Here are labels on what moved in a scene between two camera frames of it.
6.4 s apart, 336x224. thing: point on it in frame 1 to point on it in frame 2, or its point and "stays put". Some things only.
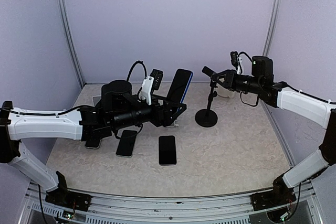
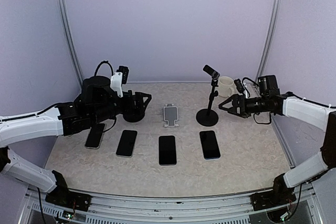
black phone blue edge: (179, 86) to (209, 145)
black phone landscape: (167, 150) stays put
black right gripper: (230, 80) to (236, 98)
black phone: (126, 144) stays put
